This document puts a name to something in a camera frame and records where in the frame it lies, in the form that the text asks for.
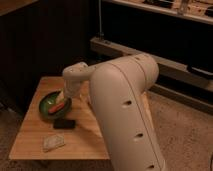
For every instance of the green ceramic bowl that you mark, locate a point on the green ceramic bowl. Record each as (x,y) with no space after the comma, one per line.
(47,102)

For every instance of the clear plastic snack bag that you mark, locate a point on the clear plastic snack bag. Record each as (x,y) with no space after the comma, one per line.
(53,142)

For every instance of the black rectangular box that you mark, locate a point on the black rectangular box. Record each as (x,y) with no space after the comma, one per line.
(64,124)

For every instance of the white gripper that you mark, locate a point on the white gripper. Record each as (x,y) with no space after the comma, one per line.
(71,90)

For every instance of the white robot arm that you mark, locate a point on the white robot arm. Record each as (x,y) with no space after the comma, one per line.
(115,89)

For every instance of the orange carrot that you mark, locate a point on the orange carrot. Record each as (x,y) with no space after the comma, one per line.
(55,108)

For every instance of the wooden table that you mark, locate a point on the wooden table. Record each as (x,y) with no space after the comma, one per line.
(84,142)

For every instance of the dark wooden cabinet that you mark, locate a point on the dark wooden cabinet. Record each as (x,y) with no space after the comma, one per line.
(37,40)

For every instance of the metal shelf rack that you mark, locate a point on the metal shelf rack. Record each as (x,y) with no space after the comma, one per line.
(182,48)

